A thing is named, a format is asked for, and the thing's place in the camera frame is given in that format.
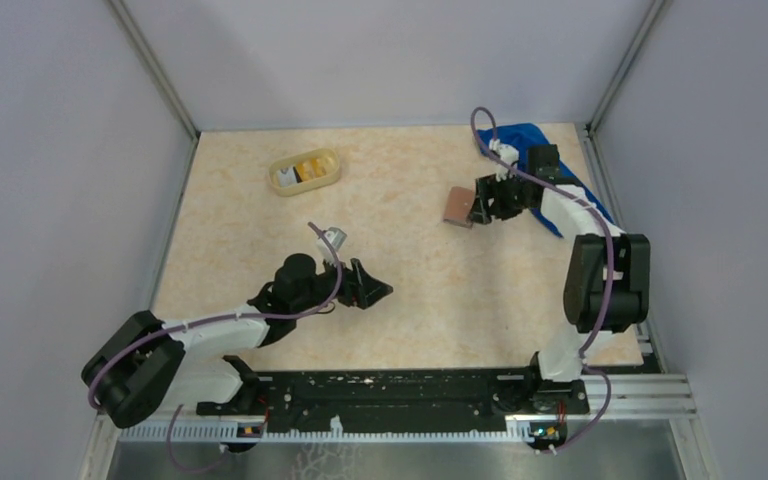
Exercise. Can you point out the cream plastic tray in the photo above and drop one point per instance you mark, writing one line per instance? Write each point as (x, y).
(334, 172)

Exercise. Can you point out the tan leather card holder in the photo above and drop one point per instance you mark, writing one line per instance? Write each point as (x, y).
(458, 207)

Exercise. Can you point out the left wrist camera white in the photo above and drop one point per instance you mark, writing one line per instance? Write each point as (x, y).
(330, 243)

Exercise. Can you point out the blue cloth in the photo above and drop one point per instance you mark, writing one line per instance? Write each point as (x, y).
(523, 136)

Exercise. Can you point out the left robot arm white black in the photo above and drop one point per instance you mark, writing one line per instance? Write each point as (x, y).
(150, 365)

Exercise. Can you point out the aluminium frame rail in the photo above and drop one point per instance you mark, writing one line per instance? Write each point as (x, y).
(621, 397)

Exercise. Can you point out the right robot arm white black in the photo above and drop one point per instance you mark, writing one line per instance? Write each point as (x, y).
(606, 289)

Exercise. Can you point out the white black card in tray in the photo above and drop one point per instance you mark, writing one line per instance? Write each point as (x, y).
(286, 177)

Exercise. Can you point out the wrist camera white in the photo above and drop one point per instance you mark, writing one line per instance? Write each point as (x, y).
(330, 243)
(508, 156)

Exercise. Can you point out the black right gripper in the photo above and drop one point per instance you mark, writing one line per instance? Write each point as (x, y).
(487, 188)

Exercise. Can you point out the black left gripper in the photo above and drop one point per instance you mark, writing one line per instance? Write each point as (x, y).
(359, 289)

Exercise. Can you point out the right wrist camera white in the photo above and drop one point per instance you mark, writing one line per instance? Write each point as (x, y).
(508, 156)

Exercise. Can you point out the yellow credit cards stack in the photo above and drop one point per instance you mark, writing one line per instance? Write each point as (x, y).
(311, 168)

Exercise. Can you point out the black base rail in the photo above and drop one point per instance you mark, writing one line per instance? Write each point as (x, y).
(431, 401)

